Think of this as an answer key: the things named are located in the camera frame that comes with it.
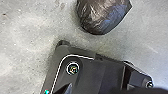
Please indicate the black trash bag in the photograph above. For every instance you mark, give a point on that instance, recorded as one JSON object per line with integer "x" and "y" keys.
{"x": 101, "y": 16}

